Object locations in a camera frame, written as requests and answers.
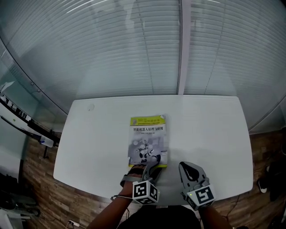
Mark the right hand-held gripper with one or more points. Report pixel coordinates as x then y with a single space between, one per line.
202 194

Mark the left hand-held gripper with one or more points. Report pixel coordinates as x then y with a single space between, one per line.
144 190

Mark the yellow and white book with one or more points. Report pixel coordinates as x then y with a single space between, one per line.
148 134

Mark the person's right forearm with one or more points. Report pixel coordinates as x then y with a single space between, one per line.
215 218

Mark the person's left forearm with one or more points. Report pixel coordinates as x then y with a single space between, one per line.
111 212

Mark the person's black shirt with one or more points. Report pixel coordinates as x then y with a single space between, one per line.
161 218

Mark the white power strip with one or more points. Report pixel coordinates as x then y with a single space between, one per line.
73 223

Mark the wide white window blind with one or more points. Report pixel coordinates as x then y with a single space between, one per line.
100 44

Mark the grey chair base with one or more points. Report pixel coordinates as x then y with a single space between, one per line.
15 205

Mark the narrow white window blind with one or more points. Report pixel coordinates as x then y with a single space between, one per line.
234 44

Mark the white window frame post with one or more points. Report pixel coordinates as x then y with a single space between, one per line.
182 56

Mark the whiteboard with black frame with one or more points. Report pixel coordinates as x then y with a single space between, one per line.
13 132

